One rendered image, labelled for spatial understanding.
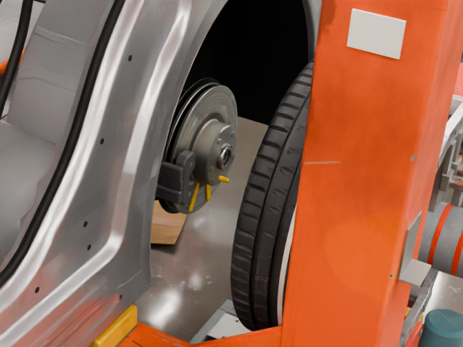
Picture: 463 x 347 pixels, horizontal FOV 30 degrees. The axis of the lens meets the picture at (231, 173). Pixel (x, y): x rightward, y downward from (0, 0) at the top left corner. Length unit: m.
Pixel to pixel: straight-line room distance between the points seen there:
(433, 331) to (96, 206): 0.72
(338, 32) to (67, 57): 0.73
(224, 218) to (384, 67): 2.28
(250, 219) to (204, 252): 1.53
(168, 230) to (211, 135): 1.29
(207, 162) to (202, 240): 1.26
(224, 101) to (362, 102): 0.96
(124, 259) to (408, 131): 0.69
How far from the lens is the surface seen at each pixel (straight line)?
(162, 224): 3.27
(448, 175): 1.75
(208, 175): 2.00
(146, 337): 1.77
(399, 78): 1.12
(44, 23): 1.78
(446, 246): 1.80
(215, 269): 3.08
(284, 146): 1.63
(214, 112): 2.04
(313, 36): 2.24
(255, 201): 1.62
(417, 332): 2.05
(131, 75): 1.51
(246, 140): 3.90
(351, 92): 1.15
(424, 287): 2.08
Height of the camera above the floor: 1.86
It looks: 31 degrees down
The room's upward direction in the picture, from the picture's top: 4 degrees clockwise
